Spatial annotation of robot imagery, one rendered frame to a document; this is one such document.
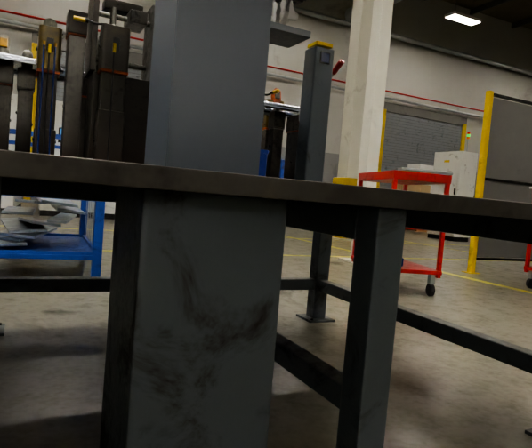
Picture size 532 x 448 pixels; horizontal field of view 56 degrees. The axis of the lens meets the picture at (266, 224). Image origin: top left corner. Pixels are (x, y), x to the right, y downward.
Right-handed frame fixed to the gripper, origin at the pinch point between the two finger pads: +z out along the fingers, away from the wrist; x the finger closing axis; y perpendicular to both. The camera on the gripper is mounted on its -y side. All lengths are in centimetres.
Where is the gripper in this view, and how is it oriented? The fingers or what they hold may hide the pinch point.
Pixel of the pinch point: (278, 26)
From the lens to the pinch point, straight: 165.8
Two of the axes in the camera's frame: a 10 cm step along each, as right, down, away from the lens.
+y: 8.1, 0.4, 5.8
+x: -5.7, -0.9, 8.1
